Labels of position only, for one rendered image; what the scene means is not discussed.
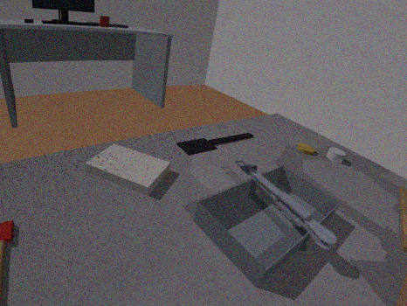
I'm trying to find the grey flat rectangular block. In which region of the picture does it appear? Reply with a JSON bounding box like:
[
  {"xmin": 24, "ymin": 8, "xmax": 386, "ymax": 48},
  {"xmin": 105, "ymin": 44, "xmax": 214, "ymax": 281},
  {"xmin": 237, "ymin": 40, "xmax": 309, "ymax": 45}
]
[{"xmin": 85, "ymin": 143, "xmax": 170, "ymax": 196}]

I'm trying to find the dark grey rectangular tray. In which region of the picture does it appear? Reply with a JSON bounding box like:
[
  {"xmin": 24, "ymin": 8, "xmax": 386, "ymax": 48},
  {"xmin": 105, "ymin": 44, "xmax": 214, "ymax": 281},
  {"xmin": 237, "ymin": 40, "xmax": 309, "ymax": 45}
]
[{"xmin": 194, "ymin": 165, "xmax": 341, "ymax": 287}]

